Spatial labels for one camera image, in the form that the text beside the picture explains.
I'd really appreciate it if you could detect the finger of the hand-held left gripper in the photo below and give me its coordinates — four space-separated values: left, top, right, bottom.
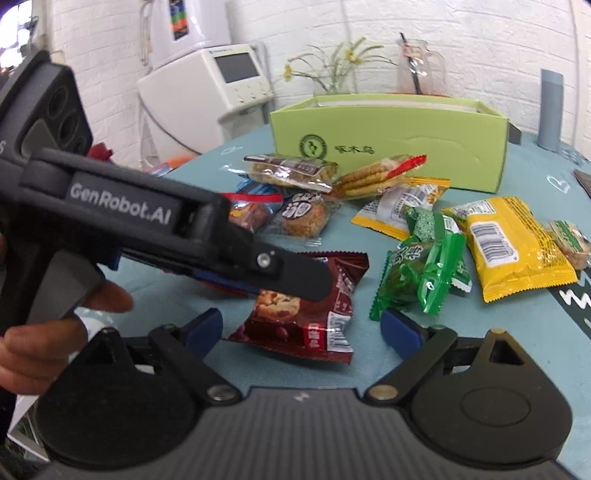
194 231 334 302

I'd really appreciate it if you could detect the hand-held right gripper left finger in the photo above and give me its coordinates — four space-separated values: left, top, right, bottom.
90 308 241 404

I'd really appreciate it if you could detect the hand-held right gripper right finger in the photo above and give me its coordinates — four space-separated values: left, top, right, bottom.
365 308 522 404

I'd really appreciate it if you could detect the dark red peanut packet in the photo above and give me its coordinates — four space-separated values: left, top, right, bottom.
228 251 370 365

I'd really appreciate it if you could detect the biscuit packet with red ends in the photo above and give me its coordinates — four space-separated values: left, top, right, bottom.
330 154 428 199

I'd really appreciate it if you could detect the small yellow snack packet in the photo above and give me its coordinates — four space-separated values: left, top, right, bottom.
351 178 451 241

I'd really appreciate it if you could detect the large yellow snack packet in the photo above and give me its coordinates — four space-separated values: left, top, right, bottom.
442 196 579 303

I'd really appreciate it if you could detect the green cardboard box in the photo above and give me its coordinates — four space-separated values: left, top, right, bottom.
269 92 509 193

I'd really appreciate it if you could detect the person's left hand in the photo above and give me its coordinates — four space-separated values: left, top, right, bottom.
0 282 134 398

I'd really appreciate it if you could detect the green candy packet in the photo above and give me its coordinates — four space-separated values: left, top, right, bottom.
369 240 435 321
405 207 455 243
418 233 472 315

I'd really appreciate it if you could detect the round cake clear packet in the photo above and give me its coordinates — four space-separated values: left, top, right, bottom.
270 191 340 241

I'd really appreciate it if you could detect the red and blue snack packet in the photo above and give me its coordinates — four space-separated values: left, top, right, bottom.
222 180 284 232

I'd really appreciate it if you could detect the brown label snack packet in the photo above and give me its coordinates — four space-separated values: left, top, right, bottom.
224 154 338 192

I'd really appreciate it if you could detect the teal printed tablecloth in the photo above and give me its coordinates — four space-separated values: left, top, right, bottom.
76 122 591 467

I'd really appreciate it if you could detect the white machine with screen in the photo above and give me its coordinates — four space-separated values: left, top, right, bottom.
137 44 278 155

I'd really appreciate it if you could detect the small beige snack packet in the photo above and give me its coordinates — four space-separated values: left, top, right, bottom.
549 219 591 271

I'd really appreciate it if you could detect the glass vase with yellow flowers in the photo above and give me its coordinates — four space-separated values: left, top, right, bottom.
283 39 398 97

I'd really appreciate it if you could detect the glass pitcher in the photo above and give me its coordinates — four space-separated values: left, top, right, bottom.
396 39 446 95

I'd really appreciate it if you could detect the grey cylinder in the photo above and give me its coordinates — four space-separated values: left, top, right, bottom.
537 69 565 152

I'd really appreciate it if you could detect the white wall appliance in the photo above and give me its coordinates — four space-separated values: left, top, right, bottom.
139 0 208 70

